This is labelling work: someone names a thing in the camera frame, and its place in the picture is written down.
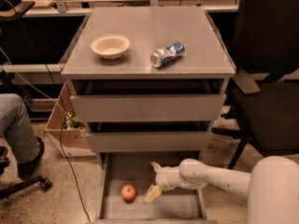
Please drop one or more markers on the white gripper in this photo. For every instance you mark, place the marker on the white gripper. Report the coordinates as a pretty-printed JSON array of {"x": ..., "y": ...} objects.
[{"x": 163, "y": 178}]

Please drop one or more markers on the red apple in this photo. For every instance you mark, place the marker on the red apple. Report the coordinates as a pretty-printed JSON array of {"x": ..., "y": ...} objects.
[{"x": 128, "y": 192}]

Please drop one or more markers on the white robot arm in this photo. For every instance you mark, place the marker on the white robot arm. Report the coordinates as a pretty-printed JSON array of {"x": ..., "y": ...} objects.
[{"x": 271, "y": 188}]

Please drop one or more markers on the grey bottom drawer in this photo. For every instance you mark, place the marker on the grey bottom drawer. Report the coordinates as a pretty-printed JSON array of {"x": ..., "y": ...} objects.
[{"x": 178, "y": 206}]

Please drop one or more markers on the grey drawer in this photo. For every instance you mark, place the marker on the grey drawer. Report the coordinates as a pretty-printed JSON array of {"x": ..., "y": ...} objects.
[
  {"x": 148, "y": 136},
  {"x": 178, "y": 206},
  {"x": 147, "y": 107}
]

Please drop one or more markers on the grey middle drawer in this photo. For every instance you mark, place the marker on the grey middle drawer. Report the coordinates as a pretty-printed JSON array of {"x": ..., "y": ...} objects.
[{"x": 148, "y": 136}]

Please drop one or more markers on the grey drawer cabinet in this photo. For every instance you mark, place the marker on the grey drawer cabinet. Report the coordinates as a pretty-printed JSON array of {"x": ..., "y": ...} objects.
[{"x": 204, "y": 67}]

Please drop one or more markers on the grey top drawer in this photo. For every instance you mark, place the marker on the grey top drawer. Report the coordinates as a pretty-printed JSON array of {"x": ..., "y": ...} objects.
[{"x": 147, "y": 107}]

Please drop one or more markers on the cardboard box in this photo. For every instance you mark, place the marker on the cardboard box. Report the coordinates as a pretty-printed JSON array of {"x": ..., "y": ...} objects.
[{"x": 70, "y": 142}]

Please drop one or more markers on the green item in box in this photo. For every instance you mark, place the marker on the green item in box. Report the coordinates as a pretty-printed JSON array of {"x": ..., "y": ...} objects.
[{"x": 71, "y": 121}]

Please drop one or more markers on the black chair base left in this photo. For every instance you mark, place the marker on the black chair base left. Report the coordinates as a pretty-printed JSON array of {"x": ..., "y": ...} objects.
[{"x": 43, "y": 182}]

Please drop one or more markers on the black shoe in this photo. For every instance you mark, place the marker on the black shoe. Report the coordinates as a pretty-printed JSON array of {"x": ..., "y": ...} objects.
[{"x": 25, "y": 170}]

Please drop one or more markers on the crushed blue soda can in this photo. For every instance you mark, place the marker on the crushed blue soda can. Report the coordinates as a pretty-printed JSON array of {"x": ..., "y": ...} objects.
[{"x": 163, "y": 56}]

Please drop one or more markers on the white paper bowl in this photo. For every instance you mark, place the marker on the white paper bowl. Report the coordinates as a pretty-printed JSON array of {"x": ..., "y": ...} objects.
[{"x": 110, "y": 47}]

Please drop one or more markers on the person leg in jeans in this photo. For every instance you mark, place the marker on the person leg in jeans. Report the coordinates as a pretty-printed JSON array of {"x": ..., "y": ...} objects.
[{"x": 16, "y": 128}]

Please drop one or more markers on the black office chair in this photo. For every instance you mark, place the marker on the black office chair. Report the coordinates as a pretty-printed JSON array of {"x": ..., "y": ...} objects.
[{"x": 265, "y": 48}]

